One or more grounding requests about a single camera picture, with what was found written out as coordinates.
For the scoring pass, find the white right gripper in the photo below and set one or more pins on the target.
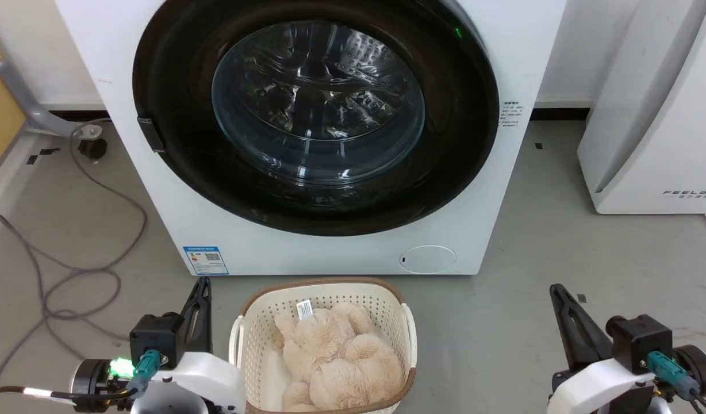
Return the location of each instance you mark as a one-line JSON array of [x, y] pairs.
[[600, 382]]

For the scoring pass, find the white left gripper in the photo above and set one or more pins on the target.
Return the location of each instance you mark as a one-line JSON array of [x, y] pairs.
[[209, 379]]

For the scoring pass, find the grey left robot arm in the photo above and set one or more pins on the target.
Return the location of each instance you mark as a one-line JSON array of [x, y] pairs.
[[169, 406]]

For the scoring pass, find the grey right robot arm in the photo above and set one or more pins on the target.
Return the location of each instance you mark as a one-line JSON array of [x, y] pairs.
[[634, 407]]

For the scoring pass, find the white front-load washing machine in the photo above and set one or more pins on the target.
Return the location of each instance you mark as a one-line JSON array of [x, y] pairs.
[[330, 256]]

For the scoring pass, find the black round washer door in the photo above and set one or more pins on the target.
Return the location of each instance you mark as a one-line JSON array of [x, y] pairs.
[[175, 172]]

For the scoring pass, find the cream perforated laundry basket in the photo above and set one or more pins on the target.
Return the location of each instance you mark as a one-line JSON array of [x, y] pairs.
[[255, 339]]

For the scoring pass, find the white plush toy tag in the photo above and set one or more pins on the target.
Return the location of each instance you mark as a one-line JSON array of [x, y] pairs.
[[304, 309]]

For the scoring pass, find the beige plush teddy bear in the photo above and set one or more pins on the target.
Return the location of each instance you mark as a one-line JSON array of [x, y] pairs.
[[341, 362]]

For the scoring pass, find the round white filter cover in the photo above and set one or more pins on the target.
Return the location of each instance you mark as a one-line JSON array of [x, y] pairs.
[[428, 259]]

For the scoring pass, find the white air purifier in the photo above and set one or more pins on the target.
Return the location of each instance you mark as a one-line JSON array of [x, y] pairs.
[[646, 144]]

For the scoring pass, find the small printed text sticker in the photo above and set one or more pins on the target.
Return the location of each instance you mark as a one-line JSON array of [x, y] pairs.
[[511, 114]]

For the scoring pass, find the grey metal support leg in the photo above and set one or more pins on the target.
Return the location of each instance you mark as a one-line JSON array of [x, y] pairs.
[[39, 119]]

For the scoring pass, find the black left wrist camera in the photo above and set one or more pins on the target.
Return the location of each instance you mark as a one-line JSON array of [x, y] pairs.
[[154, 339]]

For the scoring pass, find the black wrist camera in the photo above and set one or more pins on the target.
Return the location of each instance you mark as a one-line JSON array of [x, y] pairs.
[[154, 339], [640, 342]]

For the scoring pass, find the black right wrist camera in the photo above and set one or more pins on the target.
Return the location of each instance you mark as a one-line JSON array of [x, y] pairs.
[[640, 342]]

